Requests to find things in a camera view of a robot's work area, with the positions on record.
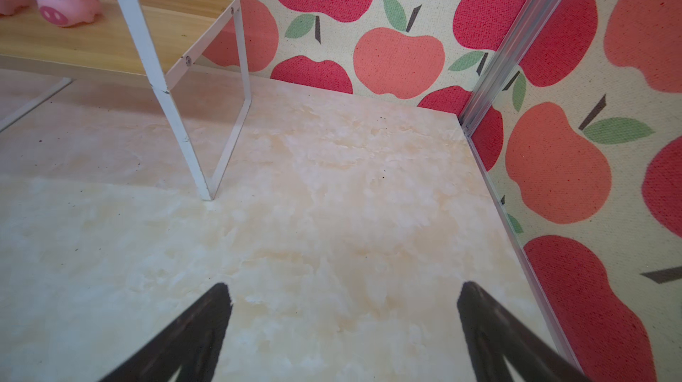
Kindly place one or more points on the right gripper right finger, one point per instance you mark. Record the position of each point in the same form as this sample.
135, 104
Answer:
497, 341

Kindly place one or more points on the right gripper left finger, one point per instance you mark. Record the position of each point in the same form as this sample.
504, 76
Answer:
188, 348

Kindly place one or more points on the wooden two-tier shelf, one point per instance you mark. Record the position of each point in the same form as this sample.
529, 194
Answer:
134, 42

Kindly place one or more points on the right aluminium frame post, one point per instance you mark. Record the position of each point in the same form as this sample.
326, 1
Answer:
523, 33

